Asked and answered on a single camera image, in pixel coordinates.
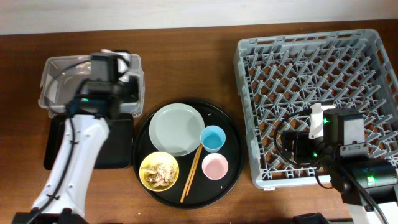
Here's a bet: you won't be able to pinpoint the pink cup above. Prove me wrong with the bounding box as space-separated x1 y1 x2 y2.
201 153 229 180

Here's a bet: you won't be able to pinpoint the light blue cup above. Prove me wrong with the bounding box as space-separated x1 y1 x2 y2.
200 125 226 153

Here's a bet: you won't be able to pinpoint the round black tray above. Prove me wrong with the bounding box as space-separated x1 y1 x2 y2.
132 100 244 208

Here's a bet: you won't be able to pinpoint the black rectangular tray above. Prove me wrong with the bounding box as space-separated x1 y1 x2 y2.
44 113 134 170

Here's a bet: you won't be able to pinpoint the food scraps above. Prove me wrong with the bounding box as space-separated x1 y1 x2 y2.
141 163 178 189

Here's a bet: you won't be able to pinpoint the grey-green ceramic plate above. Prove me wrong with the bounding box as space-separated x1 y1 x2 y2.
149 103 205 157

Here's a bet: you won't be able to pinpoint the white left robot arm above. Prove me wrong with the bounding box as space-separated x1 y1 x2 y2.
12 50 139 223

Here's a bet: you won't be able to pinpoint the grey dishwasher rack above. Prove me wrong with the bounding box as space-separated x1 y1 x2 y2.
234 29 397 190

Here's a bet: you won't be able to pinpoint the wooden chopstick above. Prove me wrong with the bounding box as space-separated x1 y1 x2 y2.
180 148 198 203
185 144 203 196

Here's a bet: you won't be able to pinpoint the clear plastic bin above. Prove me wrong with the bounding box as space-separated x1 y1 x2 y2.
39 54 145 118

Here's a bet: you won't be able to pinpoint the yellow bowl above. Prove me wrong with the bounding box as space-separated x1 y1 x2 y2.
139 152 179 192

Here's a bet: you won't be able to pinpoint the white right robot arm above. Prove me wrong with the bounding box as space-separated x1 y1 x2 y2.
274 103 397 223

